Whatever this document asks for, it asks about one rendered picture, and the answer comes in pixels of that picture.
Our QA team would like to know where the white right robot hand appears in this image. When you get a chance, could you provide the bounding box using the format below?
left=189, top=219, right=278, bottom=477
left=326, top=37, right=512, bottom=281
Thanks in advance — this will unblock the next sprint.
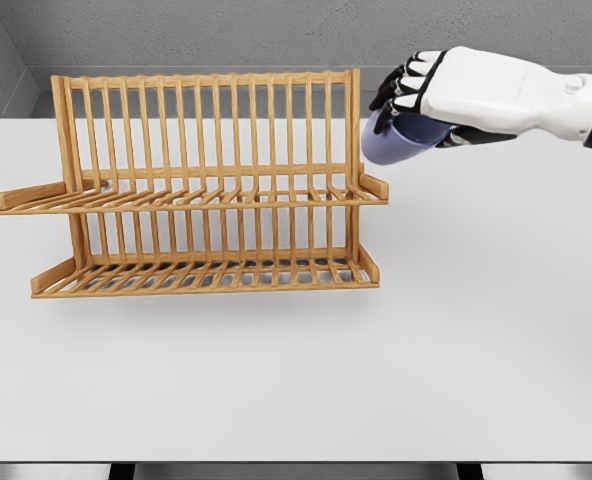
left=368, top=46, right=553, bottom=149

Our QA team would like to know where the blue-purple cup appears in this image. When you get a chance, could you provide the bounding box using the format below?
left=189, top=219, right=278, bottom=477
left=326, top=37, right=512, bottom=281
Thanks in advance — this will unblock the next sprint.
left=360, top=108, right=457, bottom=167

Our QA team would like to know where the wooden two-tier dish rack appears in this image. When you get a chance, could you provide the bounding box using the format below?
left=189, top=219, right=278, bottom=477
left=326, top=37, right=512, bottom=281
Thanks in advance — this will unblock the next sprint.
left=0, top=68, right=390, bottom=300

